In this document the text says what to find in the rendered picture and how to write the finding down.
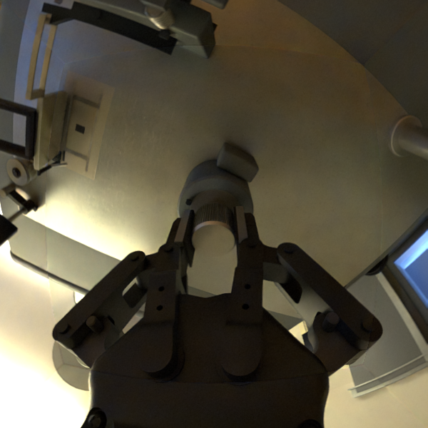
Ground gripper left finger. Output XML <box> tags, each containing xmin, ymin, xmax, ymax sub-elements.
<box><xmin>51</xmin><ymin>208</ymin><xmax>196</xmax><ymax>380</ymax></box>

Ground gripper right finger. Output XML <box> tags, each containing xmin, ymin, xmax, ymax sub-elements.
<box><xmin>222</xmin><ymin>205</ymin><xmax>384</xmax><ymax>382</ymax></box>

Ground silver knurled reset knob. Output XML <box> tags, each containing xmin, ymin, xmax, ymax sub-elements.
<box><xmin>192</xmin><ymin>200</ymin><xmax>237</xmax><ymax>255</ymax></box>

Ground dark feed keeper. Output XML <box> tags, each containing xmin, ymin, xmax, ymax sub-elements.
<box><xmin>0</xmin><ymin>185</ymin><xmax>40</xmax><ymax>215</ymax></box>

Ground grey round counter housing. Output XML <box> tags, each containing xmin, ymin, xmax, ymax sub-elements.
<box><xmin>177</xmin><ymin>159</ymin><xmax>255</xmax><ymax>219</ymax></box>

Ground grey reel spindle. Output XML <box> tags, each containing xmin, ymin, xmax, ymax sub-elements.
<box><xmin>389</xmin><ymin>115</ymin><xmax>428</xmax><ymax>158</ymax></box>

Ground beige gate door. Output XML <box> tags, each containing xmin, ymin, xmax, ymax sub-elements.
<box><xmin>32</xmin><ymin>91</ymin><xmax>72</xmax><ymax>172</ymax></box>

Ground blue lit window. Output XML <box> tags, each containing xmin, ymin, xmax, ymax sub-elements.
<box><xmin>383</xmin><ymin>213</ymin><xmax>428</xmax><ymax>339</ymax></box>

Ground small grey block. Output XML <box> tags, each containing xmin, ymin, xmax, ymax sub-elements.
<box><xmin>216</xmin><ymin>142</ymin><xmax>260</xmax><ymax>183</ymax></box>

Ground silver round roller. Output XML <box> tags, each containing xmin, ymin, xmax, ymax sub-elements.
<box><xmin>6</xmin><ymin>158</ymin><xmax>36</xmax><ymax>185</ymax></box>

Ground beige aperture plate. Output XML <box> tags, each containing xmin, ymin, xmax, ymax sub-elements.
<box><xmin>61</xmin><ymin>71</ymin><xmax>116</xmax><ymax>181</ymax></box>

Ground silver threaded cylinder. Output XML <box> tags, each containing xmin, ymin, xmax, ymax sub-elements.
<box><xmin>145</xmin><ymin>4</ymin><xmax>175</xmax><ymax>30</ymax></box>

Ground grey ledge rail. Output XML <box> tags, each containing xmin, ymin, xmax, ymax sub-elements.
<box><xmin>347</xmin><ymin>272</ymin><xmax>428</xmax><ymax>399</ymax></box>

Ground black rectangular frame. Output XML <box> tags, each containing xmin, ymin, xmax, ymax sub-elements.
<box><xmin>0</xmin><ymin>98</ymin><xmax>39</xmax><ymax>158</ymax></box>

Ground beige thin handle frame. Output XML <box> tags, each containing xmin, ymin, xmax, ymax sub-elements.
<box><xmin>25</xmin><ymin>13</ymin><xmax>58</xmax><ymax>101</ymax></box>

